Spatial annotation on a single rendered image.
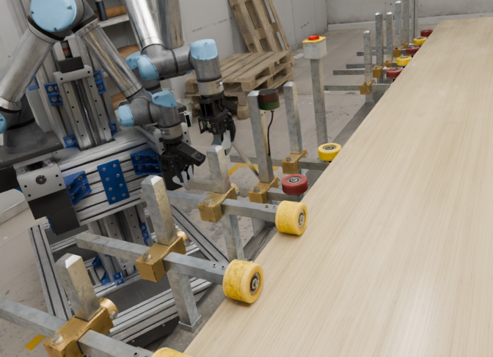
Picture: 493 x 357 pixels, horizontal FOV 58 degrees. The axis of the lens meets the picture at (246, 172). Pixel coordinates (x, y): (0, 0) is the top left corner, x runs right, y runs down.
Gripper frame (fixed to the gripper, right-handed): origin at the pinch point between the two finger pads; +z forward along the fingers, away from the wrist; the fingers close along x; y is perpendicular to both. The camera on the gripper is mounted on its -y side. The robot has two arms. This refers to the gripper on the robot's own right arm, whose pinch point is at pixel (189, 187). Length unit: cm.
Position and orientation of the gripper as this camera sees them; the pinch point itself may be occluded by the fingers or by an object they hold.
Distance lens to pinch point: 161.8
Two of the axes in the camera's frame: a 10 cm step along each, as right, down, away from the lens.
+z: 1.5, 8.9, 4.3
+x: -4.8, 4.5, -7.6
